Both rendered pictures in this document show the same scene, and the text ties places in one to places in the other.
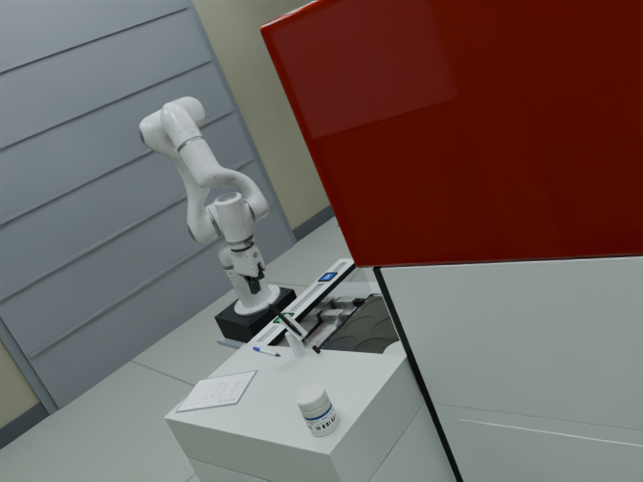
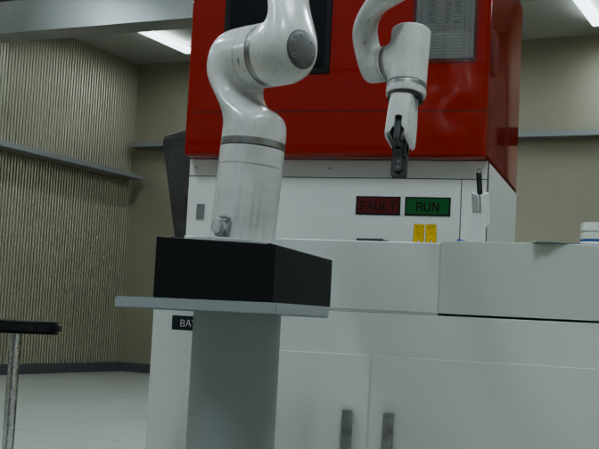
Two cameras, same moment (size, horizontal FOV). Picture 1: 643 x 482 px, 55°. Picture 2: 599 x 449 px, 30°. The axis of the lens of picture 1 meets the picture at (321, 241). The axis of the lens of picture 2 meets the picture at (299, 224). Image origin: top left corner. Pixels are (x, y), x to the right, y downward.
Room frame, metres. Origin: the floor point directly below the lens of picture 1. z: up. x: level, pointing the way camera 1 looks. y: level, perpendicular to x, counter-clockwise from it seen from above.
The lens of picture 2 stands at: (3.10, 2.17, 0.79)
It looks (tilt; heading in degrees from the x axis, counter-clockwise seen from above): 5 degrees up; 242
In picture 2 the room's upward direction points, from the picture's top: 3 degrees clockwise
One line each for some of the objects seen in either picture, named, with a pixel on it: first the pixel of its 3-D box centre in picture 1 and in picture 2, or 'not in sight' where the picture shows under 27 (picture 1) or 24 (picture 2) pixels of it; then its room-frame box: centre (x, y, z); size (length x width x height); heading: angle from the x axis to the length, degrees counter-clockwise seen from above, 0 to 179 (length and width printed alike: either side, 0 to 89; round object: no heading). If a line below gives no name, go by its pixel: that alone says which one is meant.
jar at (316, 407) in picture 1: (317, 410); (594, 242); (1.22, 0.16, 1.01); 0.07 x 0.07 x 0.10
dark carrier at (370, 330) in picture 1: (388, 327); not in sight; (1.67, -0.08, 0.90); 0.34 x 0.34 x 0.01; 45
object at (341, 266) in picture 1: (313, 315); (312, 273); (1.97, 0.12, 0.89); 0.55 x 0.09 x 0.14; 135
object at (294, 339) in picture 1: (297, 337); (480, 222); (1.57, 0.17, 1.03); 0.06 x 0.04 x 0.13; 45
